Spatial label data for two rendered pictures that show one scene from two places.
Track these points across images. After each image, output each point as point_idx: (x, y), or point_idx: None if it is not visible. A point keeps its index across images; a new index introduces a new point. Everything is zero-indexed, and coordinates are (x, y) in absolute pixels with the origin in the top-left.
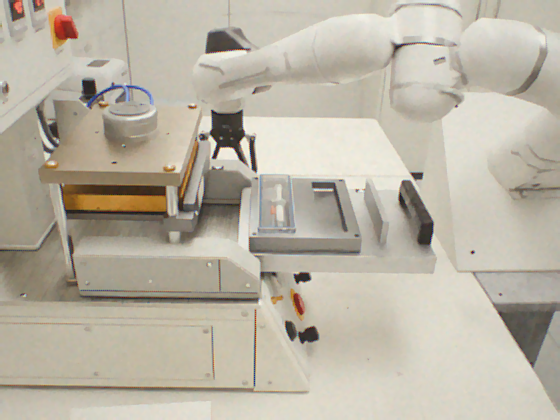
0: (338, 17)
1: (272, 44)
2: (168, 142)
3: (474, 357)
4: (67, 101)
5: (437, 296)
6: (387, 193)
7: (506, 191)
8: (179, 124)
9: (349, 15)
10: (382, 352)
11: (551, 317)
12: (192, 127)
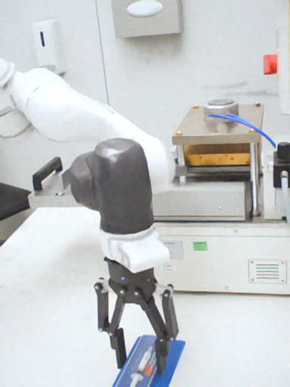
0: (50, 76)
1: (99, 105)
2: (197, 116)
3: (34, 241)
4: (288, 135)
5: (14, 270)
6: (43, 193)
7: None
8: (190, 124)
9: (45, 72)
10: (84, 243)
11: None
12: (181, 123)
